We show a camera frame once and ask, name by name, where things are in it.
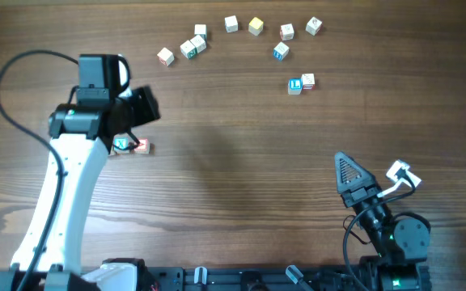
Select blue X letter block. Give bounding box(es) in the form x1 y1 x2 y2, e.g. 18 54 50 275
112 137 129 153

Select red A letter block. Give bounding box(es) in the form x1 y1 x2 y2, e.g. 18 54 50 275
134 139 150 154

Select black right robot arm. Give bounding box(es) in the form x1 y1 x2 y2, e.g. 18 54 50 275
334 152 431 290

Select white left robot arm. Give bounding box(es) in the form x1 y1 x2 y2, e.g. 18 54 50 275
0 86 160 290

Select red M letter block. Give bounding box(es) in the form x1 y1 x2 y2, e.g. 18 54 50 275
157 48 175 67

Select green N letter block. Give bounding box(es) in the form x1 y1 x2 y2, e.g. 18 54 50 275
180 40 197 60

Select white O green block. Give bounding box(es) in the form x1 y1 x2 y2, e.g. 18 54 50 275
190 35 206 53

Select white Z letter block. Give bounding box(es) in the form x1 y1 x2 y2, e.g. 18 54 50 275
194 23 207 40

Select red I letter block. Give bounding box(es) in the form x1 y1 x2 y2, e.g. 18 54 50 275
301 74 316 90

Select blue L letter block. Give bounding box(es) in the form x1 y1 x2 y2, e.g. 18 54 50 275
287 78 303 95

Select blue P letter block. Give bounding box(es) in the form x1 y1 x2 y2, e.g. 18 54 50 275
224 15 239 33

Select yellow topped letter block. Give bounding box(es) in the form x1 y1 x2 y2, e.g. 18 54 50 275
248 17 264 36

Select blue H letter block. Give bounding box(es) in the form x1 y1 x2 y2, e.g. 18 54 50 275
273 42 290 61

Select white K letter block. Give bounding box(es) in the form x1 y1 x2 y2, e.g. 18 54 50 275
305 16 323 36

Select red Q letter block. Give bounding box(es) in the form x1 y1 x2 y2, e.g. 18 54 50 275
280 23 294 41

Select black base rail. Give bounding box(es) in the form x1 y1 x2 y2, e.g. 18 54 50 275
148 266 358 291

